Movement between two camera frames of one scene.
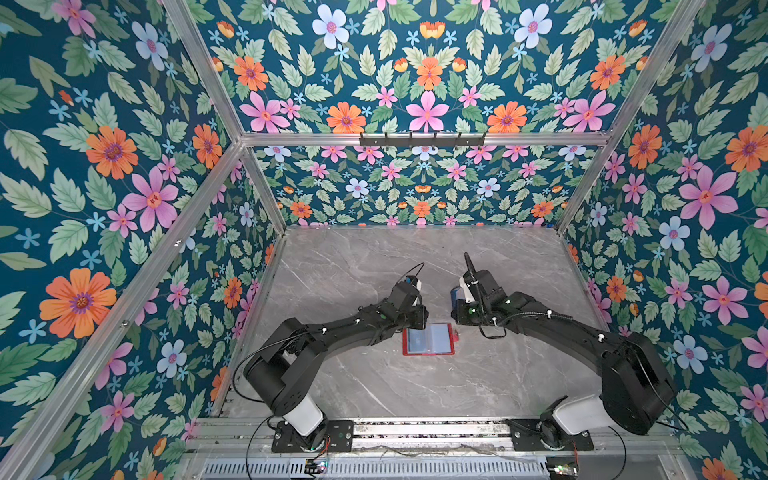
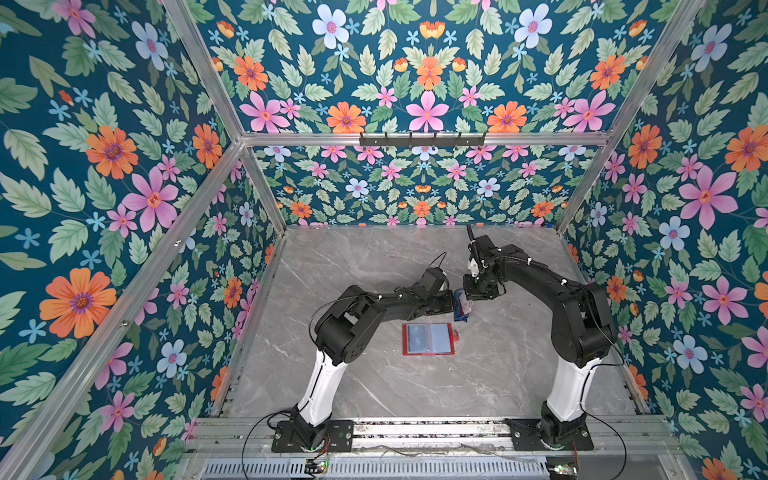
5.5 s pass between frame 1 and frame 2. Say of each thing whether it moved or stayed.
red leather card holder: stayed
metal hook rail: stayed
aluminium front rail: stayed
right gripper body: moved
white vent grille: stayed
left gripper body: moved
